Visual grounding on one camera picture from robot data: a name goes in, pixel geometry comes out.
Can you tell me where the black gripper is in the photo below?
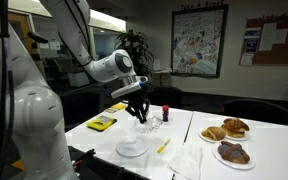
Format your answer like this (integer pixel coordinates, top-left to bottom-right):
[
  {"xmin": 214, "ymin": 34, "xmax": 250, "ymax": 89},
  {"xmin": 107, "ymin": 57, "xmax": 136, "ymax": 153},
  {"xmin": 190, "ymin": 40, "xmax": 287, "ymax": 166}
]
[{"xmin": 125, "ymin": 97, "xmax": 152, "ymax": 125}]

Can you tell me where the yellow marker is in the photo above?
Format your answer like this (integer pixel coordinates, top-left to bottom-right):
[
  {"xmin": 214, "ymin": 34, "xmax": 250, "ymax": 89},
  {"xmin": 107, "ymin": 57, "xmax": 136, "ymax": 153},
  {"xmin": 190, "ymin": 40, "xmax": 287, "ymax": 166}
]
[{"xmin": 156, "ymin": 138, "xmax": 173, "ymax": 155}]

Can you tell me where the green yellow Crayola marker box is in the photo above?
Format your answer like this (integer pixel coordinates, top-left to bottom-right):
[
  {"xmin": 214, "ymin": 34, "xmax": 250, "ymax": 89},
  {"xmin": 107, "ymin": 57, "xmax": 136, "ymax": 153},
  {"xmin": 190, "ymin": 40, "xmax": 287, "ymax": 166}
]
[{"xmin": 86, "ymin": 115, "xmax": 118, "ymax": 132}]

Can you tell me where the cut glass bowl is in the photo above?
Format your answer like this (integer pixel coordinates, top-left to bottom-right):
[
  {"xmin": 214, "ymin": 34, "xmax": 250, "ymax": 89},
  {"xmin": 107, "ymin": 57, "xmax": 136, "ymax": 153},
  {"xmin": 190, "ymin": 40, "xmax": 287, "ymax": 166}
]
[{"xmin": 133, "ymin": 114, "xmax": 164, "ymax": 135}]

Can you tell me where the small red shaker bottle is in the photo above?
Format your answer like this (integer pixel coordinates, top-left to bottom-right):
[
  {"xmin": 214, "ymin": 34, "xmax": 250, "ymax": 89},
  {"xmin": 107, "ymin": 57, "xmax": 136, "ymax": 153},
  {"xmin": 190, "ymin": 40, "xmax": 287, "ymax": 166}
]
[{"xmin": 161, "ymin": 104, "xmax": 170, "ymax": 123}]

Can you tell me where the yellow open crayon pack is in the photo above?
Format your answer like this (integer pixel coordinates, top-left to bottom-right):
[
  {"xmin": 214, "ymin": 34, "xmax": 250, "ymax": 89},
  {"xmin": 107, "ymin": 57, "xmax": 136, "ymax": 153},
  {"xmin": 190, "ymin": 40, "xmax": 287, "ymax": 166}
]
[{"xmin": 104, "ymin": 102, "xmax": 128, "ymax": 114}]

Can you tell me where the black office chair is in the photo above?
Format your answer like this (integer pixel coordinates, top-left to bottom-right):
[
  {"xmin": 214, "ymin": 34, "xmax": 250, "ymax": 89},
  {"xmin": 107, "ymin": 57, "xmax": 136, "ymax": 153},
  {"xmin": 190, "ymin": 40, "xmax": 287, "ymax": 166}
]
[
  {"xmin": 59, "ymin": 90, "xmax": 102, "ymax": 131},
  {"xmin": 222, "ymin": 98, "xmax": 288, "ymax": 125},
  {"xmin": 146, "ymin": 85, "xmax": 184, "ymax": 109}
]

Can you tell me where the clear plastic plate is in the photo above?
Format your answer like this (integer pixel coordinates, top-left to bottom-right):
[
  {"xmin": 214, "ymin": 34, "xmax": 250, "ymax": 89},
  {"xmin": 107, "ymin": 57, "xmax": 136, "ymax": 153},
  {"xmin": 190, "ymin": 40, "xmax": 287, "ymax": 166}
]
[{"xmin": 115, "ymin": 133, "xmax": 150, "ymax": 158}]

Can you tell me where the small side table with papers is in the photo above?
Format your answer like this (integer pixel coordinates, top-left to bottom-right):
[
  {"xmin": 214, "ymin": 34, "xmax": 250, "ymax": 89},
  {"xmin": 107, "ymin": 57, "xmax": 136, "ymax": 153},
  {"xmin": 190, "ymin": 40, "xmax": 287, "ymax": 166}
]
[{"xmin": 149, "ymin": 67, "xmax": 174, "ymax": 88}]

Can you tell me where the white paper napkin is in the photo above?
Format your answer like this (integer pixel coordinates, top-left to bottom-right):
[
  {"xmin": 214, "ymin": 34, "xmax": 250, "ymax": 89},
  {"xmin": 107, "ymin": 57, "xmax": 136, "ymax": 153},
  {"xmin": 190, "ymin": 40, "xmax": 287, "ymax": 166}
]
[{"xmin": 168, "ymin": 142, "xmax": 204, "ymax": 180}]

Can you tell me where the green potted plant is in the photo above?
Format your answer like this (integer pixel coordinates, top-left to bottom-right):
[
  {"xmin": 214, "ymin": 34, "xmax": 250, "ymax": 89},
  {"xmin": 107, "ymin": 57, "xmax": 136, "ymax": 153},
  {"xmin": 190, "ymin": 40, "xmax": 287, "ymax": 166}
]
[{"xmin": 115, "ymin": 29, "xmax": 155, "ymax": 78}]

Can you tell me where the white plate under yellow bread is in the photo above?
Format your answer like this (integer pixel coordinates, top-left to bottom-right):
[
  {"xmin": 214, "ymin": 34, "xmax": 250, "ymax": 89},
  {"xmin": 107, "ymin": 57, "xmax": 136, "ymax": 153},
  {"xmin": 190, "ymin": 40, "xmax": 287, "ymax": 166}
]
[{"xmin": 197, "ymin": 128, "xmax": 228, "ymax": 144}]

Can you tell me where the yellow sliced bread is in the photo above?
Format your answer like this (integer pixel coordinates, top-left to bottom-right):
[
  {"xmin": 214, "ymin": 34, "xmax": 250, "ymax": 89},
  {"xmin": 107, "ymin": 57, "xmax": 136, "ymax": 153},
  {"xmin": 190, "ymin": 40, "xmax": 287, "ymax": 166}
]
[{"xmin": 201, "ymin": 125, "xmax": 228, "ymax": 142}]

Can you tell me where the framed map poster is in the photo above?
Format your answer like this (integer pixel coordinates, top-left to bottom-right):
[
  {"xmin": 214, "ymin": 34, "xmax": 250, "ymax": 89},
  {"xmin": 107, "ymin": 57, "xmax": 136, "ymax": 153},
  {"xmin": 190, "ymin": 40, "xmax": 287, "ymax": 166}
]
[{"xmin": 170, "ymin": 3, "xmax": 230, "ymax": 79}]

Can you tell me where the golden brown bun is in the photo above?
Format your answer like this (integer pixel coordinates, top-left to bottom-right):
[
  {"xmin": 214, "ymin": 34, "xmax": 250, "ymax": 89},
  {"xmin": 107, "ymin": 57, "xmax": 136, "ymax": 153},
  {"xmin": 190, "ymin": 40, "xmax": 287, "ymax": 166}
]
[{"xmin": 220, "ymin": 117, "xmax": 251, "ymax": 139}]

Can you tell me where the dark chocolate bread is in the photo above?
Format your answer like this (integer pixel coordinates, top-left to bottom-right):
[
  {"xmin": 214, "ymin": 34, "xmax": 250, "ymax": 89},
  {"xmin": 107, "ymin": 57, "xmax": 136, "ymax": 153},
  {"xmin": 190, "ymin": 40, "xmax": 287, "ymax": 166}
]
[{"xmin": 217, "ymin": 140, "xmax": 251, "ymax": 165}]

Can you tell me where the white plate under brown bun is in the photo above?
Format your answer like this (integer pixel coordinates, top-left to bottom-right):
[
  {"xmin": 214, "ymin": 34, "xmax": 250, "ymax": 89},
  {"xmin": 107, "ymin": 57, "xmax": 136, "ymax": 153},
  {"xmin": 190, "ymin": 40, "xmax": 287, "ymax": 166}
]
[{"xmin": 223, "ymin": 130, "xmax": 251, "ymax": 142}]

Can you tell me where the white plate under chocolate bread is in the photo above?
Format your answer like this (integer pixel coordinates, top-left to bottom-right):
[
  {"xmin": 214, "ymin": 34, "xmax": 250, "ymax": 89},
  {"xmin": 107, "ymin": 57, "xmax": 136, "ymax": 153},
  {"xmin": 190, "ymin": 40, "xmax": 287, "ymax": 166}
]
[{"xmin": 211, "ymin": 141, "xmax": 257, "ymax": 171}]

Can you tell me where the brown cork notice board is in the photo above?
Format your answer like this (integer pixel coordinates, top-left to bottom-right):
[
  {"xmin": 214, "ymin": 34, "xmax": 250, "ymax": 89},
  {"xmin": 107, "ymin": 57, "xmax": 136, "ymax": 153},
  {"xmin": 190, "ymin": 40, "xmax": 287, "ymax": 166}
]
[{"xmin": 238, "ymin": 12, "xmax": 288, "ymax": 67}]

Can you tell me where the orange handled clamp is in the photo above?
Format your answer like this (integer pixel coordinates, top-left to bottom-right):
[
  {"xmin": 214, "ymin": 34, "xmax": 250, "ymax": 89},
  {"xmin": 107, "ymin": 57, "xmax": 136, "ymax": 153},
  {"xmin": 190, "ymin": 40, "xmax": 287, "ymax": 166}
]
[{"xmin": 71, "ymin": 148, "xmax": 97, "ymax": 168}]

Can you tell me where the black camera on stand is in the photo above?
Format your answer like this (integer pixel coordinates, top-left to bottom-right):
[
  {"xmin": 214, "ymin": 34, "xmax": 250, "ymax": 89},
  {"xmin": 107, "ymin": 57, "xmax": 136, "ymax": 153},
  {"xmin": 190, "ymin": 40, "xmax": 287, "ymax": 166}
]
[{"xmin": 26, "ymin": 30, "xmax": 49, "ymax": 51}]

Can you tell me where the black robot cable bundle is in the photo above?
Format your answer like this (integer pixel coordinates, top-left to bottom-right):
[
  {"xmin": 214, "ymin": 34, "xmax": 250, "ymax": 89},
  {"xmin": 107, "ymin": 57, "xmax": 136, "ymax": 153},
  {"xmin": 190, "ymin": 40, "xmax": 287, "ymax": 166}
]
[{"xmin": 0, "ymin": 0, "xmax": 16, "ymax": 180}]

